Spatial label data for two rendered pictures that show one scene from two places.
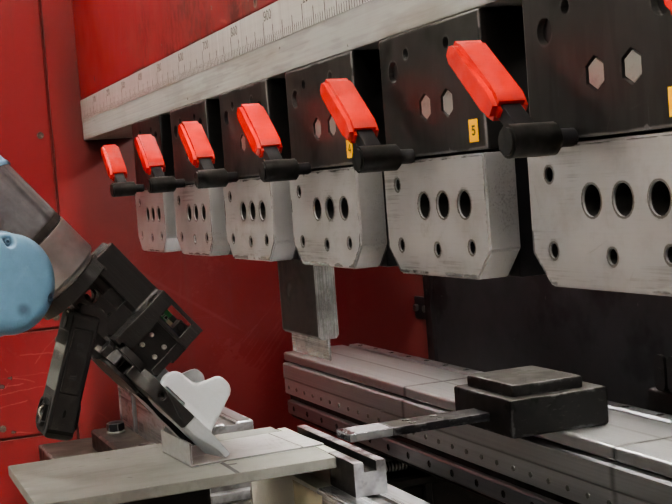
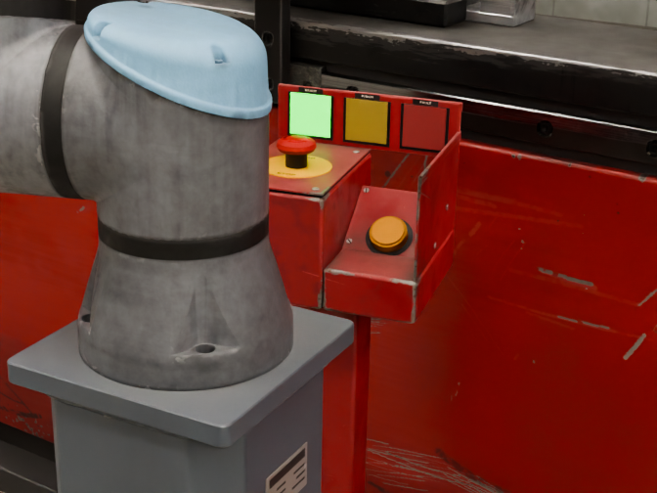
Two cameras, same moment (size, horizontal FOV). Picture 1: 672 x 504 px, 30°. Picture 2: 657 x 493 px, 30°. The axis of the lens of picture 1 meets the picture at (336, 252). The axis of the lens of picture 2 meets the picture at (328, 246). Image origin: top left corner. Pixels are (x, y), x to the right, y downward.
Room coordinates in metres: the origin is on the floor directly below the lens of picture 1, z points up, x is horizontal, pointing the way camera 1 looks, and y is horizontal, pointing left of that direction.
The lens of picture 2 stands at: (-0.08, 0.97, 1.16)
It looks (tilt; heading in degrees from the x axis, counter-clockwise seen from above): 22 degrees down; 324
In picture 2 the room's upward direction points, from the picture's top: 1 degrees clockwise
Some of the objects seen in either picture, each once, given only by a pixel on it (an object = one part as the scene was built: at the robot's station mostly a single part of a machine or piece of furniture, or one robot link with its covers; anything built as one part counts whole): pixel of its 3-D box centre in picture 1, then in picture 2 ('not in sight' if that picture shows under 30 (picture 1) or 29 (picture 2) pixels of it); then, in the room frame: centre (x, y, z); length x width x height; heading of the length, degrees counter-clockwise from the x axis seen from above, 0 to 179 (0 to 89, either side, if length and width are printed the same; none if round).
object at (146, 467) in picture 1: (167, 466); not in sight; (1.14, 0.17, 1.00); 0.26 x 0.18 x 0.01; 112
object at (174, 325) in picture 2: not in sight; (185, 276); (0.62, 0.59, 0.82); 0.15 x 0.15 x 0.10
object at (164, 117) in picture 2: not in sight; (170, 112); (0.62, 0.59, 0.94); 0.13 x 0.12 x 0.14; 44
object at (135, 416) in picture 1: (179, 430); not in sight; (1.70, 0.23, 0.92); 0.50 x 0.06 x 0.10; 22
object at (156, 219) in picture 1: (180, 183); not in sight; (1.59, 0.19, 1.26); 0.15 x 0.09 x 0.17; 22
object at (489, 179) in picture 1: (485, 147); not in sight; (0.84, -0.10, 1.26); 0.15 x 0.09 x 0.17; 22
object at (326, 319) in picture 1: (307, 306); not in sight; (1.19, 0.03, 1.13); 0.10 x 0.02 x 0.10; 22
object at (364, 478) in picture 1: (328, 458); not in sight; (1.17, 0.02, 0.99); 0.20 x 0.03 x 0.03; 22
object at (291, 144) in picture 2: not in sight; (296, 155); (0.89, 0.31, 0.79); 0.04 x 0.04 x 0.04
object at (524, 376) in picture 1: (463, 408); not in sight; (1.24, -0.11, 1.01); 0.26 x 0.12 x 0.05; 112
